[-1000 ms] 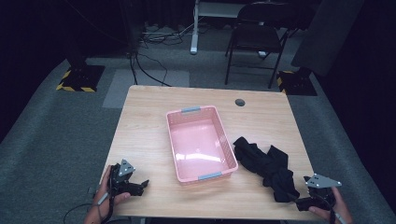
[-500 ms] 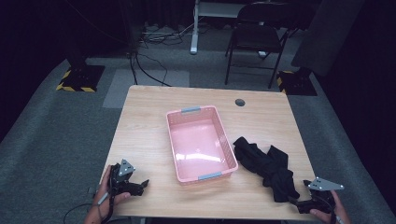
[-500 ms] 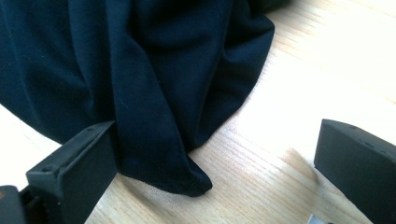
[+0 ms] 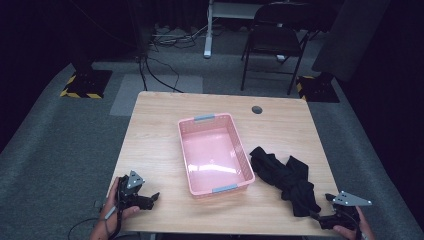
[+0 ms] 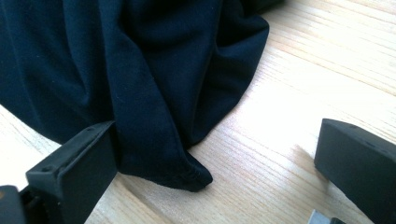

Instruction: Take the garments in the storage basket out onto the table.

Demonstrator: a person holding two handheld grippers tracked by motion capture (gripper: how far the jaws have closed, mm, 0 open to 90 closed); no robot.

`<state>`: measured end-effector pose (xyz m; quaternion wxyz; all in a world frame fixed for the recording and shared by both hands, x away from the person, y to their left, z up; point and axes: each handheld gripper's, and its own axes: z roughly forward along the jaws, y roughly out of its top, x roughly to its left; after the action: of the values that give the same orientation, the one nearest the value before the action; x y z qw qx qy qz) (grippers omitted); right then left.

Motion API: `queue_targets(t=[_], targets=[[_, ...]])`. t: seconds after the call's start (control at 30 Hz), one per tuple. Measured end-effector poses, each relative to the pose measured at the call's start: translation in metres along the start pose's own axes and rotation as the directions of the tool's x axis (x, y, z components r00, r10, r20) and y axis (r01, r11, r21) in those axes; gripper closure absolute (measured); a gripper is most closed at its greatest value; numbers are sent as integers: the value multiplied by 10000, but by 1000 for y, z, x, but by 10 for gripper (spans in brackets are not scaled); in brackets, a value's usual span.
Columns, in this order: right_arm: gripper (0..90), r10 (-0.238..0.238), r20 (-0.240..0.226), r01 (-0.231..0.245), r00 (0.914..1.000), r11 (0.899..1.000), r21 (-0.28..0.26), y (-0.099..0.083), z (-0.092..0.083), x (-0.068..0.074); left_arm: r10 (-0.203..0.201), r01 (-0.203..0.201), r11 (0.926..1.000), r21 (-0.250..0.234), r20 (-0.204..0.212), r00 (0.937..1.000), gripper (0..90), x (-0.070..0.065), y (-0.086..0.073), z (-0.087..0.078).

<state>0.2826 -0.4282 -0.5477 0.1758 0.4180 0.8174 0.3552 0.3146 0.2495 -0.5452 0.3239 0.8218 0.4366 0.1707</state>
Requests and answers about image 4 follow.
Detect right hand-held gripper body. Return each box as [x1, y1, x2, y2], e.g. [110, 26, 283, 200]
[323, 190, 373, 232]

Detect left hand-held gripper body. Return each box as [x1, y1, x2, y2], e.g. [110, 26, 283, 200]
[116, 170, 150, 212]

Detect black cloth garment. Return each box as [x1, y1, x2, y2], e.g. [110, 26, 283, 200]
[249, 145, 322, 218]

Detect pink plastic basket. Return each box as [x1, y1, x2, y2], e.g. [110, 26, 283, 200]
[177, 112, 256, 197]

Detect person's right hand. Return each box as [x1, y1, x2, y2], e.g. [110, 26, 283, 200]
[332, 205, 376, 240]

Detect person's left hand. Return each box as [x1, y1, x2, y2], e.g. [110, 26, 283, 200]
[105, 176, 142, 232]

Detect grey floor mat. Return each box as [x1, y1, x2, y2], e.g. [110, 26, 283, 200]
[109, 73, 204, 117]

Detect black yellow striped stand base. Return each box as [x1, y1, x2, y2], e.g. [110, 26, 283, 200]
[295, 74, 341, 104]
[59, 68, 114, 100]

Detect grey padded panel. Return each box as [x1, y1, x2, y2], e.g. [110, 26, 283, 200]
[311, 0, 392, 83]

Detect black folding chair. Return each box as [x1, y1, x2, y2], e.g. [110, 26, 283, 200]
[240, 1, 311, 96]

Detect white desk with leg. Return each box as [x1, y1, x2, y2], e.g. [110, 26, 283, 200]
[202, 0, 265, 60]

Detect right hand-held gripper cable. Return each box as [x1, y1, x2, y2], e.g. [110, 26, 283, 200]
[351, 210, 364, 240]

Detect hand-held gripper cable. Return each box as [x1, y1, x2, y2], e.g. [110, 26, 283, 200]
[351, 210, 364, 240]
[67, 217, 111, 240]

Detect left hand-held gripper cable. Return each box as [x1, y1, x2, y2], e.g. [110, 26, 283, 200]
[67, 217, 111, 240]

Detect black floor cable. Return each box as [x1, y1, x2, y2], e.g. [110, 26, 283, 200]
[137, 55, 185, 94]

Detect tangle of floor cables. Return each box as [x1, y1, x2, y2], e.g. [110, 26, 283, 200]
[148, 23, 209, 50]

